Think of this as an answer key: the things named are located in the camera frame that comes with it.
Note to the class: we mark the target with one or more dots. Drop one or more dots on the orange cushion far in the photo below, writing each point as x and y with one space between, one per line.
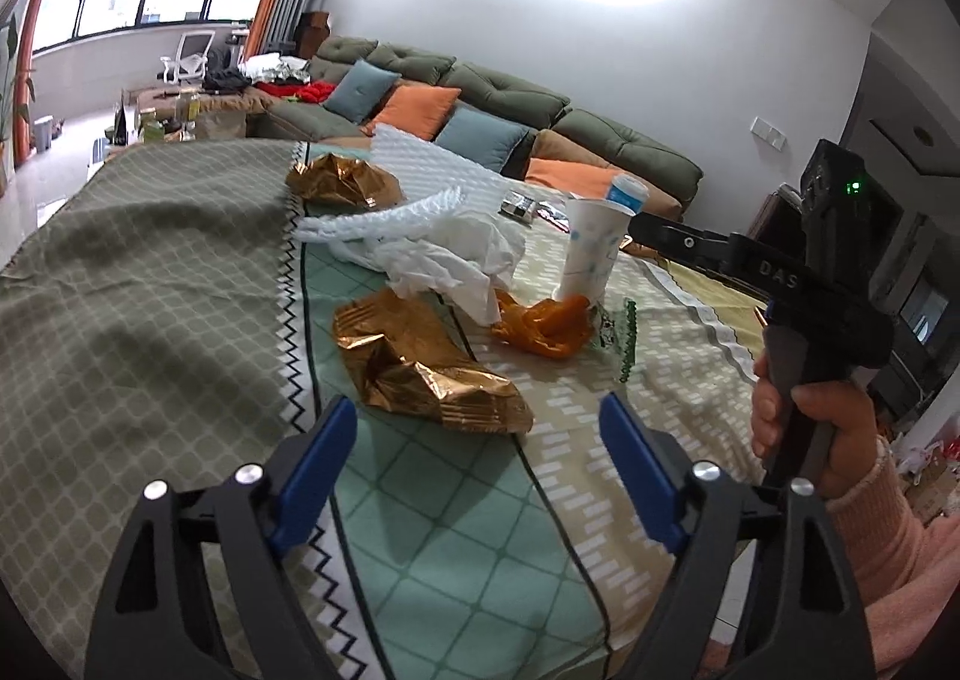
418 110

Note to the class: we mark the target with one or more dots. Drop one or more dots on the left orange curtain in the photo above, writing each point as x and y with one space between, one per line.
27 33

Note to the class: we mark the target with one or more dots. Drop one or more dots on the teal cushion far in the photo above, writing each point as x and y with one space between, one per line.
360 91

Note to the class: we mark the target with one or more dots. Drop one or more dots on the white foam wrap sheet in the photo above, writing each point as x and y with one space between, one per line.
441 190

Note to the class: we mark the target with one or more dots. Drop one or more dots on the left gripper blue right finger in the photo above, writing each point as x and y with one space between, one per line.
650 466

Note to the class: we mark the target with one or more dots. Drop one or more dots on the teal cushion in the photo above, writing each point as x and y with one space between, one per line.
360 91
485 139

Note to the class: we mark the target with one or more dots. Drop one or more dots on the cluttered coffee table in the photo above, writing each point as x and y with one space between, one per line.
179 115

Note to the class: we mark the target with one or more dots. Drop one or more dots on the white plastic bag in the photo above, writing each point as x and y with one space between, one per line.
466 258

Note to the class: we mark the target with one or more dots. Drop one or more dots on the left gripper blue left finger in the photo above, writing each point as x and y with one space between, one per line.
303 471

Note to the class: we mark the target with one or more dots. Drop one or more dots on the pink sleeve right forearm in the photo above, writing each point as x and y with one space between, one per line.
905 570

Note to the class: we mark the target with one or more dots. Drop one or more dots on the teal cushion near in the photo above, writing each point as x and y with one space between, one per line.
485 139

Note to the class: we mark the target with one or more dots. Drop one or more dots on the white wall switch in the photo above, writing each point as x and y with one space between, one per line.
767 133

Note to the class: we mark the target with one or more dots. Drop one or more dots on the orange cushion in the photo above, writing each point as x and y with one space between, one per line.
418 110
583 180

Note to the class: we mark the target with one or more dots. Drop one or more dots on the pile of clothes on sofa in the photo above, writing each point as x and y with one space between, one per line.
279 76

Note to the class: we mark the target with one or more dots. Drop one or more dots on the green printed plastic wrapper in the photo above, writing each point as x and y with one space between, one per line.
616 337

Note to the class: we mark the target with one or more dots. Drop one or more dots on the small white trash can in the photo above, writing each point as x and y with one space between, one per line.
42 133

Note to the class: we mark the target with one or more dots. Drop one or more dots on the white office chair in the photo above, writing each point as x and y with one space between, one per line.
188 64

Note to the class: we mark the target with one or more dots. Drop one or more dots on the white patterned paper cup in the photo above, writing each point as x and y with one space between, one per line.
596 231

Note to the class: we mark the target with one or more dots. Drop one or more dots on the orange cushion near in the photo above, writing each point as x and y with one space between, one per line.
583 180

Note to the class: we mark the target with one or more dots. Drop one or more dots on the green and brown sectional sofa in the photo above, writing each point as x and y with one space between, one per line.
557 129

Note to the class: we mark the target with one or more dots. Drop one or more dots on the red white snack packet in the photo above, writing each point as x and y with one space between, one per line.
555 217

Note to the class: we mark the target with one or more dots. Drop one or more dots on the orange peel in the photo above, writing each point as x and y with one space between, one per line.
553 330

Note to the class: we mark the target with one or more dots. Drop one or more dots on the gold foil wrapper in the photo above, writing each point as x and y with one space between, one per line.
341 182
401 359

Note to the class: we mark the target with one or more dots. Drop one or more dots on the blue white canister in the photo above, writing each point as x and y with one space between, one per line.
628 191

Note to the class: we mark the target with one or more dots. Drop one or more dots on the small silver snack packet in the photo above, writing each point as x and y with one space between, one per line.
519 208

